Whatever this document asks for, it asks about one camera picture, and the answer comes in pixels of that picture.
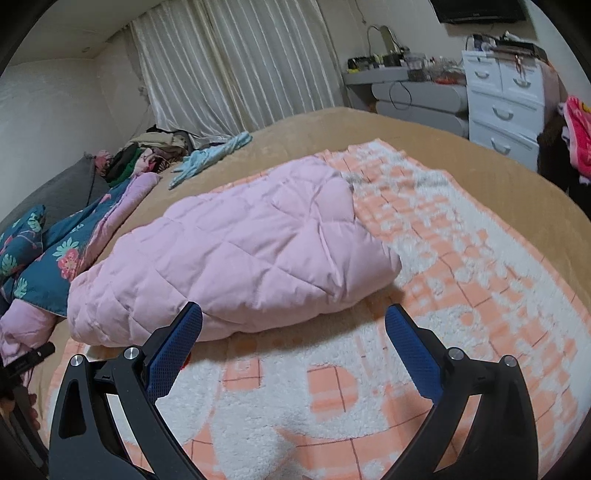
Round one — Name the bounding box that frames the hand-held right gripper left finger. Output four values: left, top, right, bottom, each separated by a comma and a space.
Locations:
48, 301, 213, 480

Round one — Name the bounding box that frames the bed with tan sheet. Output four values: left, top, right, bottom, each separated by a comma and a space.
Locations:
0, 106, 591, 480

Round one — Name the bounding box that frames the dark blue floral quilt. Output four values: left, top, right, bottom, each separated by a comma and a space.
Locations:
0, 173, 162, 370

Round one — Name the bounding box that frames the black television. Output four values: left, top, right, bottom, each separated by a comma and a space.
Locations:
429, 0, 528, 24

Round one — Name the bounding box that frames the row of cosmetic bottles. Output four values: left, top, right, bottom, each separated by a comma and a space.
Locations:
346, 44, 465, 84

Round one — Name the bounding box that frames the pink quilted jacket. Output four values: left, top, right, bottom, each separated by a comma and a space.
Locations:
67, 154, 402, 347

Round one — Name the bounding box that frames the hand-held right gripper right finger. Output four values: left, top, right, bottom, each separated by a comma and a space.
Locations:
385, 304, 541, 480

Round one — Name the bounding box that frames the orange white checked blanket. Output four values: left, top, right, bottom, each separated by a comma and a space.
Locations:
46, 141, 591, 480

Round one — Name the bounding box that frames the white curtain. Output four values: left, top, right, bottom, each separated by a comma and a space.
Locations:
129, 0, 347, 139

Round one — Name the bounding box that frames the grey dressing table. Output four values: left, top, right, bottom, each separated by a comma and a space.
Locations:
342, 67, 471, 139

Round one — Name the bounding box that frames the person's left hand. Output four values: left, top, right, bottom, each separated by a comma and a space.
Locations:
24, 391, 43, 432

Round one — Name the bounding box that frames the round table mirror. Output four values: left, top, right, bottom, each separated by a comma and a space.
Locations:
366, 24, 397, 58

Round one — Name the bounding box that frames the light blue garment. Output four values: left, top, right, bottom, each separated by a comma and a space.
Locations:
167, 130, 253, 191

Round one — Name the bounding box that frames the pile of mixed clothes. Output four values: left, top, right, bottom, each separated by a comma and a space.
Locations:
95, 129, 195, 188

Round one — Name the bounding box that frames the dark garment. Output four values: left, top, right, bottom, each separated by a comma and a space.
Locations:
536, 113, 591, 208

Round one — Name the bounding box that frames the white drawer cabinet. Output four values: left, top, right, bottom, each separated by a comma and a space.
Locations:
462, 46, 548, 169

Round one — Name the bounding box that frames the pink patterned towel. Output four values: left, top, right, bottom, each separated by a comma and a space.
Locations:
558, 95, 591, 185

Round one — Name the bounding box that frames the dark grey pillow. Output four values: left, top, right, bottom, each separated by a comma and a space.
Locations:
0, 154, 112, 227

